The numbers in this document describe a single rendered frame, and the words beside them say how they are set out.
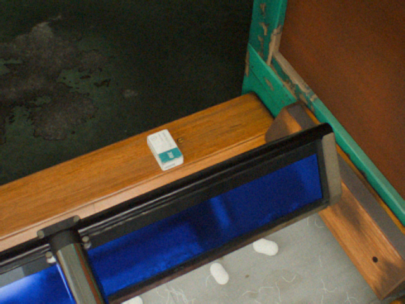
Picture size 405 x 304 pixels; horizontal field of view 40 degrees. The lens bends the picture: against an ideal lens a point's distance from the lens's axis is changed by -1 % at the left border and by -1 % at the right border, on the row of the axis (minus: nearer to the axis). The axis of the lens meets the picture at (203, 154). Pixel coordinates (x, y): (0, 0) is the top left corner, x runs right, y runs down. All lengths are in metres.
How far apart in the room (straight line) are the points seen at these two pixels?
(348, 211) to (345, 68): 0.19
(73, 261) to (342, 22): 0.48
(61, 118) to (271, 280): 1.30
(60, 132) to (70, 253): 1.54
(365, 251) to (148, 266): 0.38
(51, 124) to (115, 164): 1.10
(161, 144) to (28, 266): 0.48
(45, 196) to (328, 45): 0.46
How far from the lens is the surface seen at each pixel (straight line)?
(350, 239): 0.77
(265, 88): 0.95
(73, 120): 1.95
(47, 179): 0.88
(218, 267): 0.79
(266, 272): 0.81
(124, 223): 0.42
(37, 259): 0.42
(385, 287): 0.76
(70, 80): 2.08
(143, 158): 0.88
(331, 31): 0.76
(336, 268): 0.84
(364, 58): 0.72
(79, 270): 0.39
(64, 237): 0.41
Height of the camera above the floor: 1.47
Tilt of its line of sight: 54 degrees down
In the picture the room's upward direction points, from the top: 3 degrees clockwise
